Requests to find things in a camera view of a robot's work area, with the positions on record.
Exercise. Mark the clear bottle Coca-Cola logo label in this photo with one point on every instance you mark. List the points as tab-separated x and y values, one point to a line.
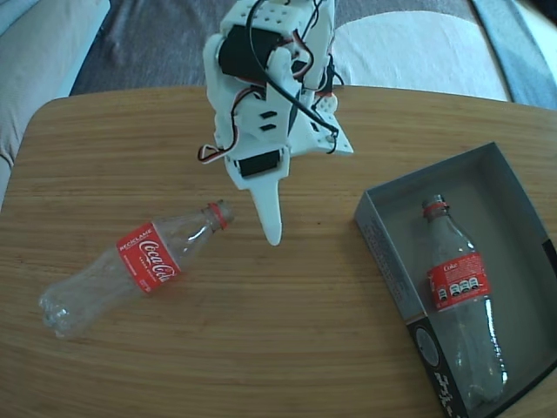
148	259

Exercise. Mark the clear bottle Coke nutrition label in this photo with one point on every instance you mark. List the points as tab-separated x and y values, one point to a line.
461	283

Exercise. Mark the grey cardboard box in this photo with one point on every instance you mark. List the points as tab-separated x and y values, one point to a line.
478	196

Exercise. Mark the dark grey rug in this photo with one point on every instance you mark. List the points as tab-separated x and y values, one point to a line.
174	43

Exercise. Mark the white cloth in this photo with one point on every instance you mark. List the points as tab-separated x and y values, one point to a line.
426	52

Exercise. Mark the flat white camera mount plate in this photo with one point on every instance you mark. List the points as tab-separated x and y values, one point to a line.
313	139

